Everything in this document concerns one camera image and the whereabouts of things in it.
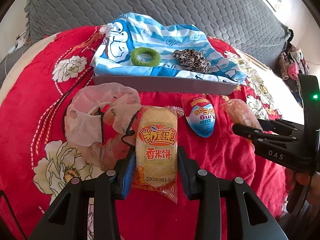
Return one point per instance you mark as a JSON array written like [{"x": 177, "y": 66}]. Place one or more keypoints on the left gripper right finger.
[{"x": 247, "y": 216}]

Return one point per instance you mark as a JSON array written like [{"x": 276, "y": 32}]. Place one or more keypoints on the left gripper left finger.
[{"x": 67, "y": 216}]

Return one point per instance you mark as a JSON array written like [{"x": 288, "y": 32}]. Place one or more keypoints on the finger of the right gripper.
[
  {"x": 255, "y": 134},
  {"x": 282, "y": 127}
]

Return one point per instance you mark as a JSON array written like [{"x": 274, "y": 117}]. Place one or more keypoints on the orange rice cracker packet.
[{"x": 240, "y": 113}]

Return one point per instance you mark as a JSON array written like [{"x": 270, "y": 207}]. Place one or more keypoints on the yellow rice cracker packet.
[{"x": 156, "y": 150}]

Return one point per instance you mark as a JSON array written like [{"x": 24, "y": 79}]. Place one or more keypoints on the leopard print scrunchie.
[{"x": 192, "y": 60}]

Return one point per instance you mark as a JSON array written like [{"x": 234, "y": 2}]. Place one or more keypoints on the green fuzzy scrunchie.
[{"x": 145, "y": 57}]

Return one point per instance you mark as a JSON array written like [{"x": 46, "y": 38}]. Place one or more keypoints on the egg shaped candy packet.
[{"x": 199, "y": 113}]

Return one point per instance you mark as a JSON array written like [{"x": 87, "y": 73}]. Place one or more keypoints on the pile of clothes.
[{"x": 291, "y": 62}]

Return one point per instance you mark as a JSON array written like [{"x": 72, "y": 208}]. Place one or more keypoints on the grey storage tray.
[{"x": 168, "y": 84}]

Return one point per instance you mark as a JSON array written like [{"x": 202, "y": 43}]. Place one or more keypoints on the red floral quilt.
[{"x": 37, "y": 160}]

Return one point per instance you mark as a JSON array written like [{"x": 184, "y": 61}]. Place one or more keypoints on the blue striped cartoon cloth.
[{"x": 132, "y": 30}]

